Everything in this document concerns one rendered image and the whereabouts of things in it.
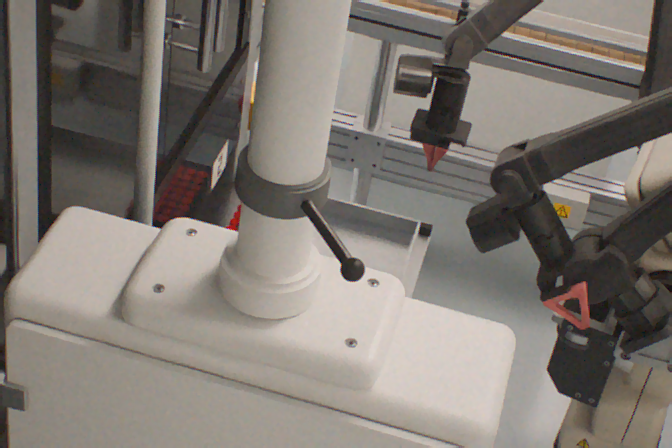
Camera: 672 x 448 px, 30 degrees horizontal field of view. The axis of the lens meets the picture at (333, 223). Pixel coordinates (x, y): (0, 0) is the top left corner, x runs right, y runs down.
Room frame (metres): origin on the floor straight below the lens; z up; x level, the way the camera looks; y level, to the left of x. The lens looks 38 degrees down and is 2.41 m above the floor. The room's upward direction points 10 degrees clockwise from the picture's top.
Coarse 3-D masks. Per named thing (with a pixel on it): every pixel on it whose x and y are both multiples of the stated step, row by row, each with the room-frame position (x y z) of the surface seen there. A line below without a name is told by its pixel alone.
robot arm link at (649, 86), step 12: (660, 0) 1.98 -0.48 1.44; (660, 12) 1.97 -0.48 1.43; (660, 24) 1.96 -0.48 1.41; (660, 36) 1.95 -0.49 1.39; (648, 48) 1.96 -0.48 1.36; (660, 48) 1.94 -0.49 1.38; (648, 60) 1.95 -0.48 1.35; (660, 60) 1.93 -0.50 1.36; (648, 72) 1.93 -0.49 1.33; (660, 72) 1.93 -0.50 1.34; (648, 84) 1.92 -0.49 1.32; (660, 84) 1.91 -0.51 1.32
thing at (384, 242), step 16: (336, 208) 1.97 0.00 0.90; (352, 208) 1.97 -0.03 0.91; (368, 208) 1.96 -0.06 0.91; (336, 224) 1.94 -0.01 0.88; (352, 224) 1.95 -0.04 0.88; (368, 224) 1.96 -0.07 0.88; (384, 224) 1.96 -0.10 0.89; (400, 224) 1.95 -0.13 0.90; (416, 224) 1.95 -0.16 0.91; (320, 240) 1.88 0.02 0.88; (352, 240) 1.90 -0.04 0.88; (368, 240) 1.91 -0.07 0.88; (384, 240) 1.92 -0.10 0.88; (400, 240) 1.92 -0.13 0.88; (352, 256) 1.85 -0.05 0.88; (368, 256) 1.86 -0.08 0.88; (384, 256) 1.87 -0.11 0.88; (400, 256) 1.88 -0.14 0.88; (384, 272) 1.82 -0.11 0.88; (400, 272) 1.83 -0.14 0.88
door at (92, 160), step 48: (48, 0) 1.16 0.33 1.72; (96, 0) 1.29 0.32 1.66; (48, 48) 1.16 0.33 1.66; (96, 48) 1.29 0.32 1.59; (48, 96) 1.16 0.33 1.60; (96, 96) 1.30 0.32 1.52; (48, 144) 1.16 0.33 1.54; (96, 144) 1.30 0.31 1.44; (48, 192) 1.16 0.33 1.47; (96, 192) 1.31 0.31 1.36
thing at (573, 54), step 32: (352, 0) 2.75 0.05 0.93; (384, 0) 2.78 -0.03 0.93; (416, 0) 2.76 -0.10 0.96; (448, 0) 2.83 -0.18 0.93; (480, 0) 2.80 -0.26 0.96; (384, 32) 2.74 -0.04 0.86; (416, 32) 2.73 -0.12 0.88; (512, 32) 2.73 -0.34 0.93; (544, 32) 2.72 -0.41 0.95; (576, 32) 2.79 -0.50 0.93; (608, 32) 2.76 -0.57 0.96; (512, 64) 2.70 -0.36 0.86; (544, 64) 2.69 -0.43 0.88; (576, 64) 2.68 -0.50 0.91; (608, 64) 2.67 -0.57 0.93; (640, 64) 2.68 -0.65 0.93
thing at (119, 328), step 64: (64, 256) 0.96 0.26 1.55; (128, 256) 0.98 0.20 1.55; (192, 256) 0.96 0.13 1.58; (64, 320) 0.88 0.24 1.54; (128, 320) 0.88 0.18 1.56; (192, 320) 0.87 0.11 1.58; (256, 320) 0.88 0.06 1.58; (320, 320) 0.90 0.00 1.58; (384, 320) 0.91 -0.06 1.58; (448, 320) 0.97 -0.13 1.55; (0, 384) 0.87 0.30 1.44; (64, 384) 0.87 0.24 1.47; (128, 384) 0.86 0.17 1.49; (192, 384) 0.85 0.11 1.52; (256, 384) 0.85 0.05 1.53; (320, 384) 0.85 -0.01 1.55; (384, 384) 0.86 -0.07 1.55; (448, 384) 0.88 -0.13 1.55
